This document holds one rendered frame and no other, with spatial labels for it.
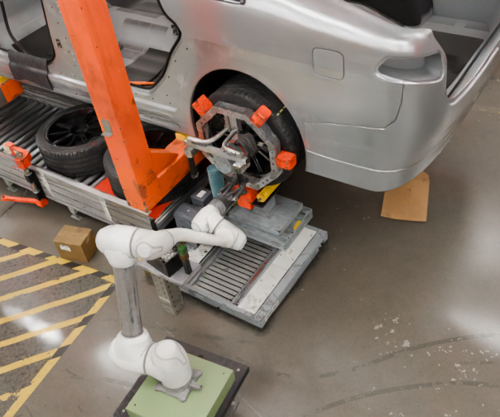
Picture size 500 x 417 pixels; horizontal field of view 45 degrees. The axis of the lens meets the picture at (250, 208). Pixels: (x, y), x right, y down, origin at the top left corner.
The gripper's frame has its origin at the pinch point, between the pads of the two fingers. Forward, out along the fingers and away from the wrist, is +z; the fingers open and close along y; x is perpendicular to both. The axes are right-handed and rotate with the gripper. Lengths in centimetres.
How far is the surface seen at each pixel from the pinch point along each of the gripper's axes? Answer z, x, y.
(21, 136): 25, -58, -247
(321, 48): 31, 71, 36
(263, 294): -13, -75, 14
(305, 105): 31, 37, 25
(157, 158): 1, -5, -62
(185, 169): 19, -26, -60
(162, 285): -48, -54, -32
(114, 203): -13, -46, -101
